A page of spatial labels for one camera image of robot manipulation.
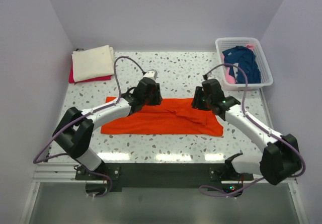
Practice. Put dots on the white plastic basket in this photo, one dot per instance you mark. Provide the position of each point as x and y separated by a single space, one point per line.
223 44

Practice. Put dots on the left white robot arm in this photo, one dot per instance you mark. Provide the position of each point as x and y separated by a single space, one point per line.
74 132

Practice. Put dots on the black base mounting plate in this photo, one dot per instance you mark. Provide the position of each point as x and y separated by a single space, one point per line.
117 176

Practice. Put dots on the pink t shirt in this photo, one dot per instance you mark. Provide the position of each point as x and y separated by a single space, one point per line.
230 75

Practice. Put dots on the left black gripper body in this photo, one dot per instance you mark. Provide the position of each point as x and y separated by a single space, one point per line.
154 99

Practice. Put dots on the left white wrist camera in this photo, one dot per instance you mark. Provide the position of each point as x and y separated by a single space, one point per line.
151 74

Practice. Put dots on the aluminium frame rail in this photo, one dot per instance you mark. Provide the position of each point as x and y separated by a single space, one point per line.
55 171

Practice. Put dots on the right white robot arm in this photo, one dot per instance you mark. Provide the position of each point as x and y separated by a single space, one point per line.
280 157

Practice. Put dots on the folded cream t shirt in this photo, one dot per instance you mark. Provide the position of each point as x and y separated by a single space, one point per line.
92 63

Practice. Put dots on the navy blue t shirt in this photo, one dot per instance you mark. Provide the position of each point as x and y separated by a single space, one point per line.
246 60

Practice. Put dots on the orange t shirt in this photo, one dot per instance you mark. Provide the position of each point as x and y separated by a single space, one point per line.
172 116

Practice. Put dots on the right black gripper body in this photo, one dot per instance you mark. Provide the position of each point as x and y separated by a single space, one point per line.
200 100

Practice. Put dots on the folded magenta t shirt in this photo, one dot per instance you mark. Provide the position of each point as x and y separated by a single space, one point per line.
72 81

